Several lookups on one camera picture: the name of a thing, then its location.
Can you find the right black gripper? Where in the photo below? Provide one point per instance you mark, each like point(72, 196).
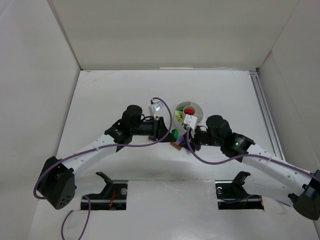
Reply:
point(194, 141)

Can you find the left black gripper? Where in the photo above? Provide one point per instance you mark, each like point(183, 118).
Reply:
point(159, 128)

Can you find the green curved brick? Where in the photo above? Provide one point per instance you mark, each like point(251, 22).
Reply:
point(175, 133)

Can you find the orange 2x4 brick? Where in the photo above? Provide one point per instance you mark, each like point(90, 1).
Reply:
point(176, 146)

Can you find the pale yellow small brick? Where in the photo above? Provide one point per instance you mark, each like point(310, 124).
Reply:
point(179, 116)

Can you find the red 2x4 brick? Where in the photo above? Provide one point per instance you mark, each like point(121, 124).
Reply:
point(189, 110)

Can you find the lavender slope brick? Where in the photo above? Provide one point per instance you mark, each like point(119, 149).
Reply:
point(180, 140)

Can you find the green 2x4 brick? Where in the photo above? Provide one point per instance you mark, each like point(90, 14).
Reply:
point(181, 109)

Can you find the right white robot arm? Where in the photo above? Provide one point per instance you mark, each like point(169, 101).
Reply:
point(288, 184)

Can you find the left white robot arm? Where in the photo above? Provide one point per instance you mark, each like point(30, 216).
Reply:
point(61, 180)

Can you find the white round divided container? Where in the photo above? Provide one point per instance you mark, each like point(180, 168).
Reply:
point(199, 114)

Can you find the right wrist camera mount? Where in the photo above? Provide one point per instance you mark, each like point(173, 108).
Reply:
point(190, 122)

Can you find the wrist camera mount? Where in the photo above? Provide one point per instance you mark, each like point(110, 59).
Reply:
point(155, 106)
point(190, 122)

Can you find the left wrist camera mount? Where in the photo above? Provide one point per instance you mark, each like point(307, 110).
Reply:
point(155, 106)

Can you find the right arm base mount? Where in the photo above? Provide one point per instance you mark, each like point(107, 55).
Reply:
point(231, 194)

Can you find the aluminium rail right side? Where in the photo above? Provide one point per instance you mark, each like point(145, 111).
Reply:
point(266, 115)

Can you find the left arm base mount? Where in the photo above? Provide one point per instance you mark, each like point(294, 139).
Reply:
point(112, 197)

